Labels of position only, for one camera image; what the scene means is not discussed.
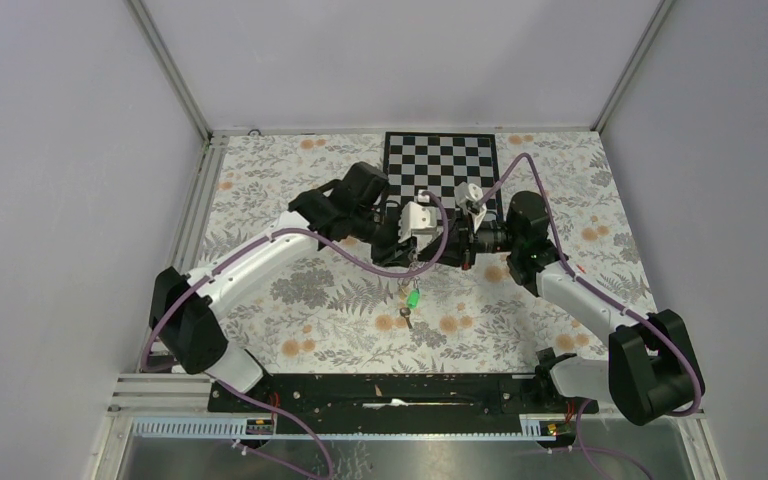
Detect floral table mat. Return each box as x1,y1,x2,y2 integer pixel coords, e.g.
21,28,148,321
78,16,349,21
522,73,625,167
200,132,656,373

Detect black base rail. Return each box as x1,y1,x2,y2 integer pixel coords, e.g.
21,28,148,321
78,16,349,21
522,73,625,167
207,373,585,439

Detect green tag key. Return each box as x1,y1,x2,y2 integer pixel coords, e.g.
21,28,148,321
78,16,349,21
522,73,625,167
399,288,421,329

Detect black white chessboard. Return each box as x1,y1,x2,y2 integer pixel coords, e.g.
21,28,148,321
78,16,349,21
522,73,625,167
380,132,500,214

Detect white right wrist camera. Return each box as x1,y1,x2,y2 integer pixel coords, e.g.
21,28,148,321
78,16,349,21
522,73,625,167
454,182,488,233

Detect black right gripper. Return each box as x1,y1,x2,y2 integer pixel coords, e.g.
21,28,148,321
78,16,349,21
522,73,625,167
418,207,522,272

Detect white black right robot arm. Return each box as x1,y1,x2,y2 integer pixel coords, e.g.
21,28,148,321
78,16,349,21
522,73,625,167
418,191,705,426

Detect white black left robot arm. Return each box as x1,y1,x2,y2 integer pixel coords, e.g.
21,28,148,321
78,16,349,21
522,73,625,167
141,162,449,411

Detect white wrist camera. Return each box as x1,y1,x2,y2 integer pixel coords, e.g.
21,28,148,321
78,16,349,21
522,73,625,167
398,201,439,251
454,182,488,233

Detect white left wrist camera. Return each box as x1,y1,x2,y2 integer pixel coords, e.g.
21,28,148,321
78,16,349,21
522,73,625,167
398,201,439,251

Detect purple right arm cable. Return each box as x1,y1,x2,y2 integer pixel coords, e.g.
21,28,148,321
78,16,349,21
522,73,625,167
476,152,705,480

